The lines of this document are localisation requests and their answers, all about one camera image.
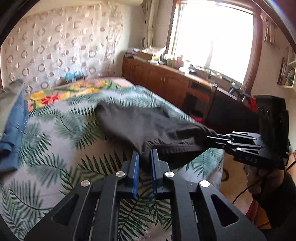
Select folded grey pants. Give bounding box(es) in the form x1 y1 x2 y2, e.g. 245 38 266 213
0 79 25 138

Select person's right hand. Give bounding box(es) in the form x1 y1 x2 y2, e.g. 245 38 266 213
244 165 285 195

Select palm leaf bed sheet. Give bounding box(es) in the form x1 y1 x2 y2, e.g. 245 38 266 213
1 85 224 240

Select wooden sideboard cabinet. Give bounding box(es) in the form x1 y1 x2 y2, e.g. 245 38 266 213
122 57 217 119

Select window with wooden frame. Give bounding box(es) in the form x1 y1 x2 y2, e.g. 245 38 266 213
166 1 263 92

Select blue toy on box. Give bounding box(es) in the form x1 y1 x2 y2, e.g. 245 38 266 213
65 71 85 83

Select floral blanket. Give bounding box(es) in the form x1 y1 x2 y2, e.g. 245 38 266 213
25 77 133 111

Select black pants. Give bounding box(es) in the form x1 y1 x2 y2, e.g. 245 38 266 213
94 101 217 173

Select cardboard box on cabinet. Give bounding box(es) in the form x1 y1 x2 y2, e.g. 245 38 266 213
137 51 156 61

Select pink bottle on cabinet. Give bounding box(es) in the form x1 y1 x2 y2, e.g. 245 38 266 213
175 55 184 69

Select circle pattern curtain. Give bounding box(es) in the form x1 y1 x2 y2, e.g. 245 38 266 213
1 3 123 94

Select beige side curtain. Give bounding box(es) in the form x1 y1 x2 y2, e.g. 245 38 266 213
142 0 159 49

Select folded blue jeans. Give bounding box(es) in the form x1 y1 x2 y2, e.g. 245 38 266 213
1 88 28 173

